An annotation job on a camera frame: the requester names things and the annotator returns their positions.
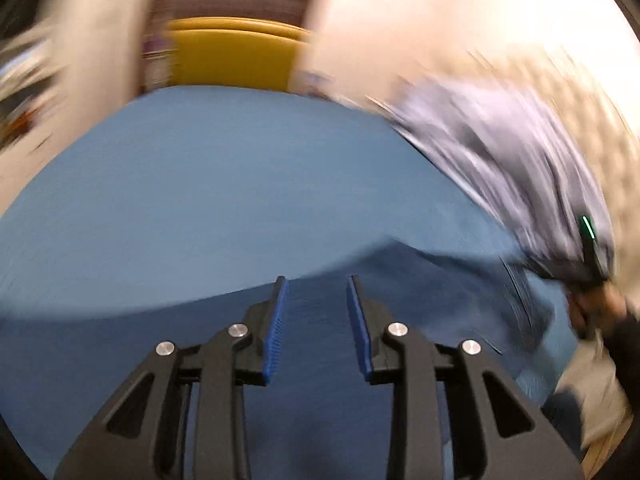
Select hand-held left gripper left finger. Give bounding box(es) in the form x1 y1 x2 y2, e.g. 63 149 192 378
54 275 290 480

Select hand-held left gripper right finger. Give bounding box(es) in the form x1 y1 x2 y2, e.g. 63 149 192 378
346 274 586 480

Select dark blue pants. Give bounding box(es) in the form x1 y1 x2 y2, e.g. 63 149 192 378
0 240 581 480

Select person's right forearm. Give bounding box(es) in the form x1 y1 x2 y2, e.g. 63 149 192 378
600 305 640 391

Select person's right hand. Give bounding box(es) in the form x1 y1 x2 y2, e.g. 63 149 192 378
567 280 628 341

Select grey patterned blanket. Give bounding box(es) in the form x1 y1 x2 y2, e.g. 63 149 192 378
370 72 616 281

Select person's beige trousers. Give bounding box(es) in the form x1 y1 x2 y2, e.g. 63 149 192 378
552 342 638 476

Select blue bed sheet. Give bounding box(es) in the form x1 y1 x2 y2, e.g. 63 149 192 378
0 85 531 321

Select beige padded headboard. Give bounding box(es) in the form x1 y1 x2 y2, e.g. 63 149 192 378
465 40 640 271

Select yellow chair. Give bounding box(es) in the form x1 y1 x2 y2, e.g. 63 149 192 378
162 16 312 92

